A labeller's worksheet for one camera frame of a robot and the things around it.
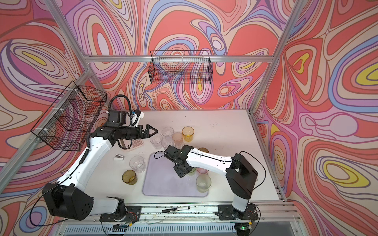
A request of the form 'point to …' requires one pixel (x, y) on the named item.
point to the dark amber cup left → (129, 177)
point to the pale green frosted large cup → (203, 182)
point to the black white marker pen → (175, 209)
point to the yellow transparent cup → (188, 132)
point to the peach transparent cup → (177, 137)
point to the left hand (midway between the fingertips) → (153, 131)
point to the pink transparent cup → (202, 170)
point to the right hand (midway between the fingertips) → (187, 173)
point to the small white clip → (118, 157)
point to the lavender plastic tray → (160, 179)
